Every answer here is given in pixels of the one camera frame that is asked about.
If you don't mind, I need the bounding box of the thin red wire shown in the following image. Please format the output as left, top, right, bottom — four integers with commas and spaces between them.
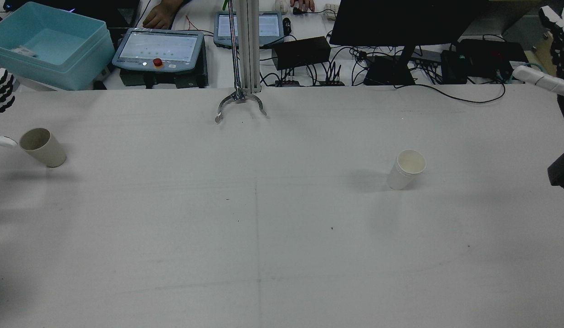
185, 15, 215, 36

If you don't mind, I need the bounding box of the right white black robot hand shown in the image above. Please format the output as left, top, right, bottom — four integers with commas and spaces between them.
512, 5, 564, 137

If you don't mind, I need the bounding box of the long black table cable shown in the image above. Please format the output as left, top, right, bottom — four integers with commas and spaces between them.
394, 68, 507, 103

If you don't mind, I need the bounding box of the light blue plastic bin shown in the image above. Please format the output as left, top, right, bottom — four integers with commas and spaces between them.
0, 1, 115, 91

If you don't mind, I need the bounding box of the light wooden box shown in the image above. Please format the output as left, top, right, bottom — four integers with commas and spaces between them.
524, 32, 558, 76

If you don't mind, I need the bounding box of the aluminium profile post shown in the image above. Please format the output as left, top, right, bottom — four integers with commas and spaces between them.
234, 0, 262, 94

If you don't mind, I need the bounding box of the small black adapter box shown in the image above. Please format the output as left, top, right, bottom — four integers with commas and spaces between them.
441, 49, 468, 85

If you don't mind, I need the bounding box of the black pendant stand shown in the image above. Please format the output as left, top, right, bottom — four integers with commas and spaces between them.
119, 68, 209, 89

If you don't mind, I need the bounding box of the thin metal rod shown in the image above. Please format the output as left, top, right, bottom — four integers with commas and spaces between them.
227, 0, 242, 98

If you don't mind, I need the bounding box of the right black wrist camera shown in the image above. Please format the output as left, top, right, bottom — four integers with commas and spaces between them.
547, 148, 564, 190

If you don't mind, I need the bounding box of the white paper cup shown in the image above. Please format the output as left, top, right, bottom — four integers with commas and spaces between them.
386, 149, 427, 191

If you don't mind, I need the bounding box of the teach pendant with red button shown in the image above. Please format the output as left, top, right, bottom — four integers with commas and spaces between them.
112, 28, 205, 76

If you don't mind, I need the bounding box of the black rectangular box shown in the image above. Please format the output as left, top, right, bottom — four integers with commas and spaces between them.
272, 36, 332, 70

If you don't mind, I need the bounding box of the black monitor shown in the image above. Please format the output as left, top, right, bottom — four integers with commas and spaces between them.
329, 0, 490, 86

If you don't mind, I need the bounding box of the curved metal clamp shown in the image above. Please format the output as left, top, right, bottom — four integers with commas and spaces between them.
215, 89, 267, 124

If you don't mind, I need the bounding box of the bare person hand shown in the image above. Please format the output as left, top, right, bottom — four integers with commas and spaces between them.
142, 0, 185, 29

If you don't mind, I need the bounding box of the grey teach pendant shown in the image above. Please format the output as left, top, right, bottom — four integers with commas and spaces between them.
213, 11, 285, 50

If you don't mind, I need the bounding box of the beige cup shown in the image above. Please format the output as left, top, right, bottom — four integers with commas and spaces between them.
19, 128, 67, 168

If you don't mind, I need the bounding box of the teal cable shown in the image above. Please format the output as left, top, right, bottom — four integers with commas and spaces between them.
508, 63, 545, 85

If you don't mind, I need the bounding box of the black hub with plugs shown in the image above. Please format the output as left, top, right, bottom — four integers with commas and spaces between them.
318, 64, 346, 86

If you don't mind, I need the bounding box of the wide black device box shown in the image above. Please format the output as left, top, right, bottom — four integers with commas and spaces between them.
456, 39, 529, 79

